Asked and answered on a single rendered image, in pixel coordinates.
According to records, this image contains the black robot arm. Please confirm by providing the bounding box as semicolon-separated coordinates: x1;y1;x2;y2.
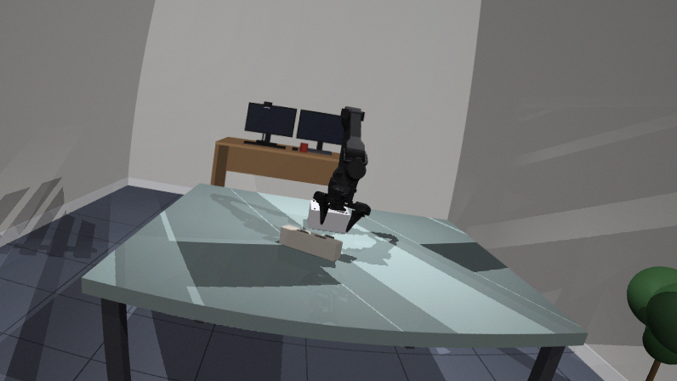
327;106;368;201

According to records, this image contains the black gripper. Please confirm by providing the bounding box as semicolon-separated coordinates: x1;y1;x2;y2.
313;180;371;233

